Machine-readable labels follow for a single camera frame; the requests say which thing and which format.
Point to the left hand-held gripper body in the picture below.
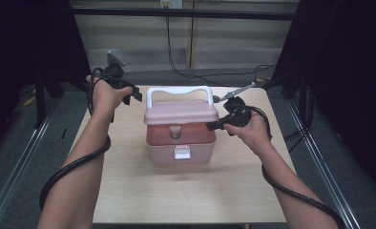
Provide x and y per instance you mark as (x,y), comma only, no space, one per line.
(114,76)

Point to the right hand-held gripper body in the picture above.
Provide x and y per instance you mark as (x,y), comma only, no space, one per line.
(238,113)

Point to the pink storage box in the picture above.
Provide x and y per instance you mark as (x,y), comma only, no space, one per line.
(181,113)

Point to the person's left hand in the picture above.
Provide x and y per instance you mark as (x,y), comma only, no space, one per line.
(105,98)

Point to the person's right hand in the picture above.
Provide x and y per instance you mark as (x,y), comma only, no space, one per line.
(256,135)

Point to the black metal stand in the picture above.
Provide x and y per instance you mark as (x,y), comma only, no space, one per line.
(39,105)
(304,101)

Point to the small black floor object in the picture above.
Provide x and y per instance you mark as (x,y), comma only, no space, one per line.
(63,133)

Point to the yellow floor object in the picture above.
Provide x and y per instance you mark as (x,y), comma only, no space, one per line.
(29,100)

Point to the black horizontal bar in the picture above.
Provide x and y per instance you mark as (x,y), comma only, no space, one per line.
(183,13)

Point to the black curtain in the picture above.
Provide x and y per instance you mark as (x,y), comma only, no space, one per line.
(17,47)
(351,63)

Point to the white wall socket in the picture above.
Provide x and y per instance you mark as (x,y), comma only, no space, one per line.
(171,4)

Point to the metal floor rail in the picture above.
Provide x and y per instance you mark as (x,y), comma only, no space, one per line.
(326,171)
(20,165)

